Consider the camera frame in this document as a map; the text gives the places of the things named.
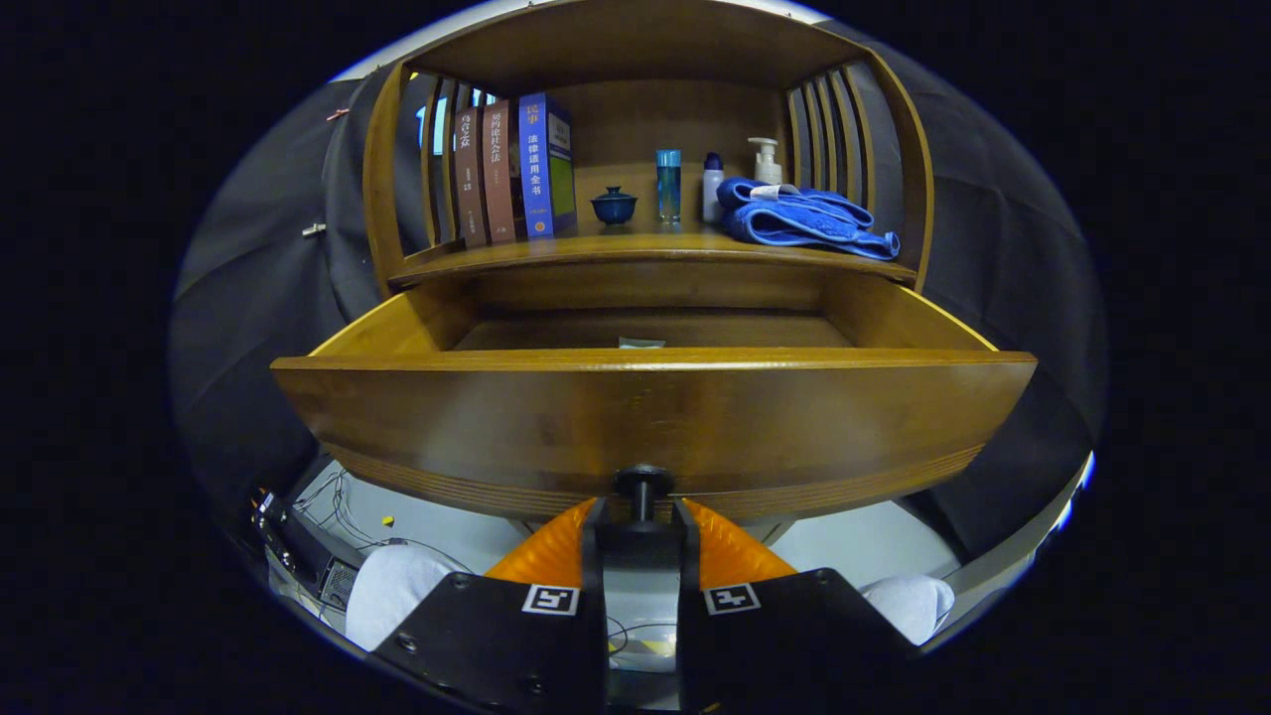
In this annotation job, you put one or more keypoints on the wooden drawer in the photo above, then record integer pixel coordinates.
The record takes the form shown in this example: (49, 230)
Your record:
(645, 417)

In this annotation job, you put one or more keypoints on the dark brown book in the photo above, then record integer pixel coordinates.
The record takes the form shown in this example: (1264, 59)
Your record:
(469, 179)

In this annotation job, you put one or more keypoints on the blue lidded teacup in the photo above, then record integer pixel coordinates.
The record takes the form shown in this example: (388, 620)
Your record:
(614, 207)

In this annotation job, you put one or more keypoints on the blue cosmetic tube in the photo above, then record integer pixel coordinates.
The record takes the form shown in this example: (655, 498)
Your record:
(640, 343)

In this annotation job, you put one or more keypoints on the person's right leg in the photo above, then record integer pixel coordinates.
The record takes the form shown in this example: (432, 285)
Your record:
(909, 603)

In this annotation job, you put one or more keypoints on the white bottle blue cap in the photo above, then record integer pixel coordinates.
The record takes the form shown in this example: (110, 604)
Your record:
(713, 194)

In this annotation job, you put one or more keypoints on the blue folded towel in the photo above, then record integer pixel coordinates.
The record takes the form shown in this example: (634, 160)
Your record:
(794, 220)

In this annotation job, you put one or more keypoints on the wooden cabinet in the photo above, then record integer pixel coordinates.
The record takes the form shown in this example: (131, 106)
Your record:
(675, 119)

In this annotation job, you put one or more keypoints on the person's leg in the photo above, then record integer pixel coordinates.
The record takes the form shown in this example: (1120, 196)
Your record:
(392, 596)
(909, 603)

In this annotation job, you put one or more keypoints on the clear blue bottle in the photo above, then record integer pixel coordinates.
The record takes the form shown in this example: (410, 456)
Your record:
(669, 189)

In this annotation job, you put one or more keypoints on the wooden countertop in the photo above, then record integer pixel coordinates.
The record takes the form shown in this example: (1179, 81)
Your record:
(616, 246)

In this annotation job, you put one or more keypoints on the blue book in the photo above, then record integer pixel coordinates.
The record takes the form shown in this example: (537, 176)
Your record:
(536, 169)

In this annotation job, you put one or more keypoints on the reddish brown book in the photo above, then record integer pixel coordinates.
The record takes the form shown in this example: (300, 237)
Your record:
(498, 174)

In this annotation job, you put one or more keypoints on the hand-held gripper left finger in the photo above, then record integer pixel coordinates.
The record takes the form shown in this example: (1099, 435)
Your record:
(496, 636)

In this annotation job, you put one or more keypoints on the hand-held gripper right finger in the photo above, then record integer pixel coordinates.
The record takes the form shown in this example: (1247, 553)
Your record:
(784, 636)

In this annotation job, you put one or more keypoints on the white pump bottle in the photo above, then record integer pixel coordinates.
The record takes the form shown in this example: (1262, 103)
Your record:
(767, 167)

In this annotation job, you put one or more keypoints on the person's left leg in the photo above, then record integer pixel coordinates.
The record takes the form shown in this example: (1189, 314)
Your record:
(392, 596)

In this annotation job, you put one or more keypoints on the black electronic box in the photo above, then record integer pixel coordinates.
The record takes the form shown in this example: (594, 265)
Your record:
(303, 556)

